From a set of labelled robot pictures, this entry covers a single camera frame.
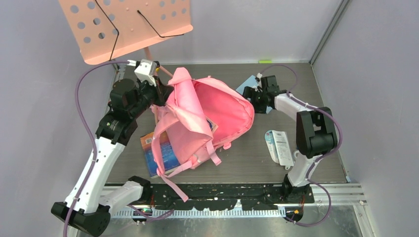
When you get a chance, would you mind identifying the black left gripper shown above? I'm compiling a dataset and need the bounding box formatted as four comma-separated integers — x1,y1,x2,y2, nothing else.
129,75,172,119

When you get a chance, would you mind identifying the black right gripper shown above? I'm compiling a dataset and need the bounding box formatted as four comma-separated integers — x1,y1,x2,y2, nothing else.
237,86,267,114

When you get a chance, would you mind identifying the yellow treehouse paperback book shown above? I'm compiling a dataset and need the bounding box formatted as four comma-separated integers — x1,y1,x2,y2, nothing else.
206,117,218,133

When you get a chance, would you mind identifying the pink student backpack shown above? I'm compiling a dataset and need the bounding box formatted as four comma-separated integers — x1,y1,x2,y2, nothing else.
151,67,255,202

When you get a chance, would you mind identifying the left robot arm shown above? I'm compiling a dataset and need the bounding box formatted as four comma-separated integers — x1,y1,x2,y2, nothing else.
51,79,174,237

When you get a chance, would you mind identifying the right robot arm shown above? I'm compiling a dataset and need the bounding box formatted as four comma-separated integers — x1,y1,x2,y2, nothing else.
238,74,340,203

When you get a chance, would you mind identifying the light blue thin notebook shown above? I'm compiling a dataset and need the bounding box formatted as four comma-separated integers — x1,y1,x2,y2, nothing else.
236,76,272,114

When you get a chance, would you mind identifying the green tape strip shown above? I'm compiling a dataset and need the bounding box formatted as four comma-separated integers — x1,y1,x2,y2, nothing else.
258,60,272,64

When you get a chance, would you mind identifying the white packaged toothbrush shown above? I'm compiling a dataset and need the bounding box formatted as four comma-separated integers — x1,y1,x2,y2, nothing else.
264,130,294,170

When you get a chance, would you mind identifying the blue orange paperback book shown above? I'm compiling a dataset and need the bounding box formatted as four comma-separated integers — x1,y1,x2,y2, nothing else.
140,130,181,179

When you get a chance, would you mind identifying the pink music stand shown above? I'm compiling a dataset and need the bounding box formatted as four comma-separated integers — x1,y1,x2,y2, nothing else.
59,0,193,65

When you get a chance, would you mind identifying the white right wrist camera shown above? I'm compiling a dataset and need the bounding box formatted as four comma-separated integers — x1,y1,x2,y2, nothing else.
255,73,262,82

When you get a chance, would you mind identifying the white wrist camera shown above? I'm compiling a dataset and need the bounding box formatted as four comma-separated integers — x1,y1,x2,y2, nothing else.
255,73,262,82
128,59,160,87

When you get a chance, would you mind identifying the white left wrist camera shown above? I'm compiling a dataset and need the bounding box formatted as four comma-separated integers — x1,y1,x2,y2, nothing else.
128,59,160,87

